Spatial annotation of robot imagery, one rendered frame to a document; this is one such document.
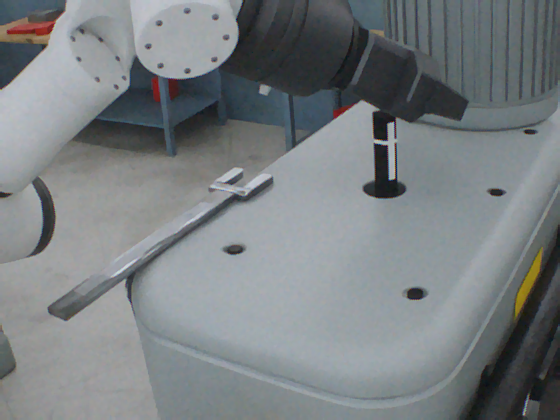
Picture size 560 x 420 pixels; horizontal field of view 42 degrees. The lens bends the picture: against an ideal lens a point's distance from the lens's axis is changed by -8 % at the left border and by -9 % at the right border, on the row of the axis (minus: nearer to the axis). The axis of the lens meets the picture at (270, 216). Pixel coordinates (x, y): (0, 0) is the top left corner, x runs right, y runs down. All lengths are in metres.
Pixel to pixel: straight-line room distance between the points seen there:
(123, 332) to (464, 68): 3.22
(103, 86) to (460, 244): 0.28
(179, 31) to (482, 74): 0.38
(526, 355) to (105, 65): 0.39
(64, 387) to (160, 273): 3.03
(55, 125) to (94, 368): 3.12
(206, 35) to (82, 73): 0.10
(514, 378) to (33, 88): 0.41
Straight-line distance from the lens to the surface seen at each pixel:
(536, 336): 0.63
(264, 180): 0.67
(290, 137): 5.02
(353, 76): 0.56
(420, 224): 0.60
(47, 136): 0.56
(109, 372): 3.60
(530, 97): 0.80
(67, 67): 0.54
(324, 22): 0.54
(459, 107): 0.64
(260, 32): 0.51
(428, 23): 0.76
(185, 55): 0.49
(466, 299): 0.52
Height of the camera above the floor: 2.18
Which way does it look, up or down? 28 degrees down
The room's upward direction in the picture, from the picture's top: 5 degrees counter-clockwise
